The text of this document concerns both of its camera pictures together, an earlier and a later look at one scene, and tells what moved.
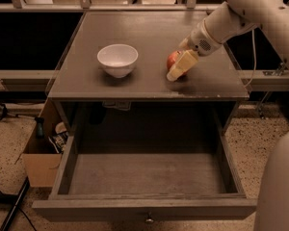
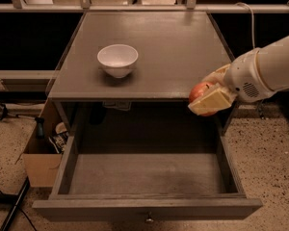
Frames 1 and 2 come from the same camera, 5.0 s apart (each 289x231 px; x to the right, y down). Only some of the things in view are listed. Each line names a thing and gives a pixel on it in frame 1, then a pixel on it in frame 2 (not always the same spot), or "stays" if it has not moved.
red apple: x=172 y=58 to x=195 y=89
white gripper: x=200 y=41 to x=244 y=77
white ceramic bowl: x=118 y=60 stays
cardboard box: x=41 y=158 stays
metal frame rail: x=106 y=8 stays
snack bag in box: x=60 y=138 stays
